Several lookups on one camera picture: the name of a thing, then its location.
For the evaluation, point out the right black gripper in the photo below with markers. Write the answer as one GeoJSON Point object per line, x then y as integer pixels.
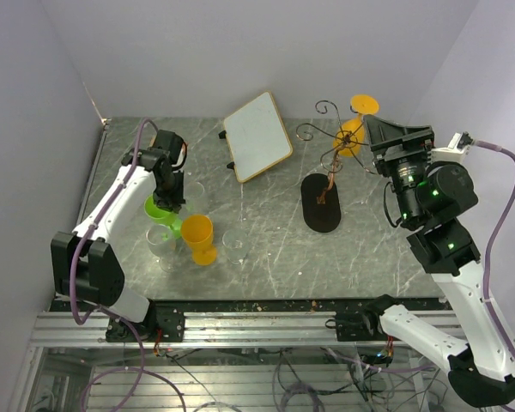
{"type": "Point", "coordinates": [381, 131]}

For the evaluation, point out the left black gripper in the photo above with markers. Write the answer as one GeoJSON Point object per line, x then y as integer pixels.
{"type": "Point", "coordinates": [174, 202]}

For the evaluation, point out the clear wine glass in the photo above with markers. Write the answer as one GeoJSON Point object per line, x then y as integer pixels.
{"type": "Point", "coordinates": [164, 245]}
{"type": "Point", "coordinates": [195, 199]}

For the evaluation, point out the green plastic wine glass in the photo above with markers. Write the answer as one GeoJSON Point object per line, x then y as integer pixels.
{"type": "Point", "coordinates": [163, 217]}

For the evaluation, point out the clear wine glass front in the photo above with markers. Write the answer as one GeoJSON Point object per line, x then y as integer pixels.
{"type": "Point", "coordinates": [164, 245]}

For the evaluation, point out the orange plastic wine glass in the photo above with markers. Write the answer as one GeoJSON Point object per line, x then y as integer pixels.
{"type": "Point", "coordinates": [197, 231]}

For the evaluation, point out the clear ribbed glass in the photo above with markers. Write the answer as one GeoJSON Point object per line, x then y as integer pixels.
{"type": "Point", "coordinates": [236, 245]}

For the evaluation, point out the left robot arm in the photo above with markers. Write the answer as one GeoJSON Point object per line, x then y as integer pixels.
{"type": "Point", "coordinates": [84, 265]}

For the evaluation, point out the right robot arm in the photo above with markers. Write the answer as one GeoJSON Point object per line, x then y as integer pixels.
{"type": "Point", "coordinates": [433, 189]}

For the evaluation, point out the black oval rack base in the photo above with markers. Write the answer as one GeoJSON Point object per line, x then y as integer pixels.
{"type": "Point", "coordinates": [320, 207]}

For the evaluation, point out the copper wire glass rack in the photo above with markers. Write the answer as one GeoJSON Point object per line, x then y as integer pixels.
{"type": "Point", "coordinates": [330, 161]}

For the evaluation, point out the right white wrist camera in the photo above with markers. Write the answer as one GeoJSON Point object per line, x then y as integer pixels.
{"type": "Point", "coordinates": [456, 150]}

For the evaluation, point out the small whiteboard yellow frame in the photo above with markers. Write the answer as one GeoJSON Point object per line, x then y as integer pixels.
{"type": "Point", "coordinates": [256, 137]}

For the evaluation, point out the aluminium rail frame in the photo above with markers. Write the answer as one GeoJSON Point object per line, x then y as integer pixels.
{"type": "Point", "coordinates": [202, 330]}

